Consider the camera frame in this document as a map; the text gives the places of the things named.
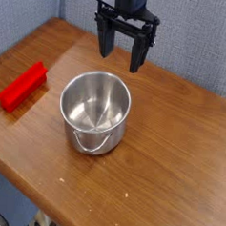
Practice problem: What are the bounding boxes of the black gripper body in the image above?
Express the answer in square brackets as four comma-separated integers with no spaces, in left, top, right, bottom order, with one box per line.
[97,0,159,42]

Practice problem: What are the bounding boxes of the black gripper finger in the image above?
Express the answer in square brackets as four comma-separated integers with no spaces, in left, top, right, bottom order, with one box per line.
[130,33,150,73]
[97,19,115,58]

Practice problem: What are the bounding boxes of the red rectangular block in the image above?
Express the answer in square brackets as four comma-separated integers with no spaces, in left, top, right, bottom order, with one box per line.
[0,62,47,113]

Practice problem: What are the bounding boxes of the stainless steel pot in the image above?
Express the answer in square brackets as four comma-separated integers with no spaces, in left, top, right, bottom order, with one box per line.
[60,71,132,155]

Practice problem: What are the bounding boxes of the white object under table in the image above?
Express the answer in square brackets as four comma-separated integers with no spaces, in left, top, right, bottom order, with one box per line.
[28,210,57,226]

